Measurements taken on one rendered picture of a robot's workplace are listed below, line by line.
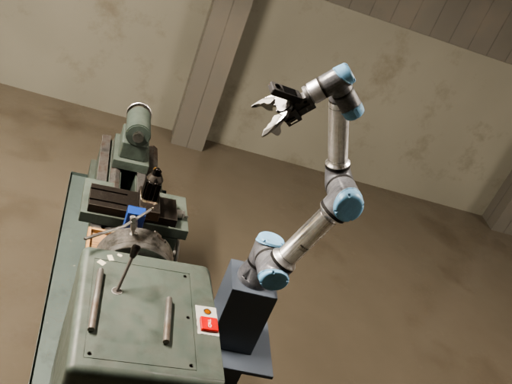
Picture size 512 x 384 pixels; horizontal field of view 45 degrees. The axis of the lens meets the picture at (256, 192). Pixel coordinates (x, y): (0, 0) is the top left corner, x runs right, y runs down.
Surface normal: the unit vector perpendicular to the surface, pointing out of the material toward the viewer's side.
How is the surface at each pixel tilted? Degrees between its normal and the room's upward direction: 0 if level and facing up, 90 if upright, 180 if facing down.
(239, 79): 90
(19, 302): 0
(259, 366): 0
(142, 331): 0
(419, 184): 90
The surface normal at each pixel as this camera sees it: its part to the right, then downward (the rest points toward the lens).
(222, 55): 0.06, 0.54
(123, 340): 0.33, -0.80
